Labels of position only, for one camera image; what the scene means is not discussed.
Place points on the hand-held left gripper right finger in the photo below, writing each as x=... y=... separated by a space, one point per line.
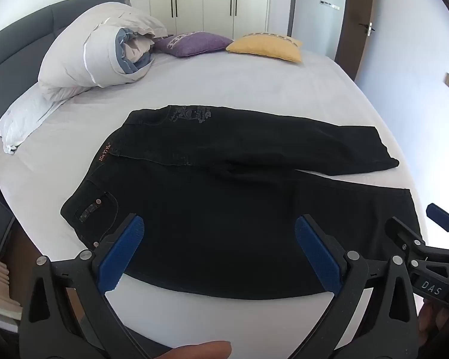
x=318 y=254

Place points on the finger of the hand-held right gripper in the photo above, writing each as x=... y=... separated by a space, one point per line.
x=439 y=215
x=404 y=237

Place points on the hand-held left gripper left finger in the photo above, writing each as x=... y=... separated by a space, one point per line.
x=121 y=246

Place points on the black pants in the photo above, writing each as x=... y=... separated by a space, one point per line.
x=228 y=213

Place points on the person's right hand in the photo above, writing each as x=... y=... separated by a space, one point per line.
x=434 y=321

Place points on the person's left hand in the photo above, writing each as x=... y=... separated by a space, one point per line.
x=202 y=350

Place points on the light wooden slats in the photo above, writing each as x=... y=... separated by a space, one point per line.
x=2 y=288

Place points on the white pillow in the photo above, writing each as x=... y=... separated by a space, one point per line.
x=22 y=116

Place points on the white bed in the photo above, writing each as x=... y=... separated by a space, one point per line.
x=247 y=82

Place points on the rolled grey duvet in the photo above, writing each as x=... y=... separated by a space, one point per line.
x=78 y=52

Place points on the yellow cushion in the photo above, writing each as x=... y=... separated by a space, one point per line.
x=265 y=46

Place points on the purple cushion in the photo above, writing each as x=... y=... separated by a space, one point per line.
x=194 y=43

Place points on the grey upholstered headboard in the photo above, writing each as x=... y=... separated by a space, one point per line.
x=22 y=33

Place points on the cream wardrobe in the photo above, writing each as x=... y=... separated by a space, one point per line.
x=209 y=0

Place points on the long wall switch panel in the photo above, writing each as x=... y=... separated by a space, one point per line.
x=329 y=4

